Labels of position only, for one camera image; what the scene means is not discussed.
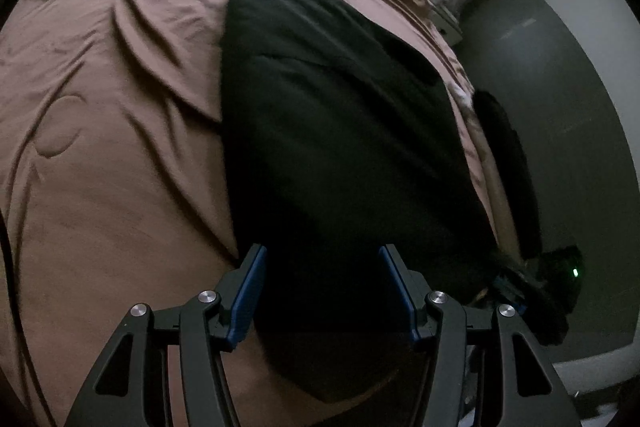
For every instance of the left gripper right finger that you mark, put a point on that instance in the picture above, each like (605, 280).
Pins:
(516, 384)

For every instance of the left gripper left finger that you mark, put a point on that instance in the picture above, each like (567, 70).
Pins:
(128, 384)

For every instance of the black garment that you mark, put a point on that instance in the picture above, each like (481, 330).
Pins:
(340, 138)

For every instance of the brown bed sheet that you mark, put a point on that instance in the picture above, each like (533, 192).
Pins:
(112, 185)

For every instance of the dark wardrobe cabinet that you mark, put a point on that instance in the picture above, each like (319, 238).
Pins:
(577, 155)

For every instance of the white nightstand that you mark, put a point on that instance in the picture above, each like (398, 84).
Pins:
(445, 15)

